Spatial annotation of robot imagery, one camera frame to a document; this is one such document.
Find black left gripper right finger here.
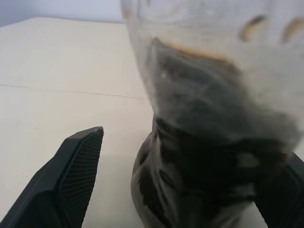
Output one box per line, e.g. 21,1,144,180
254,152,304,228

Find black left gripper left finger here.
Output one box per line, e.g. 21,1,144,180
0,126,105,228

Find clear plastic bottle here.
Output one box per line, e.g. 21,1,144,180
120,0,304,228

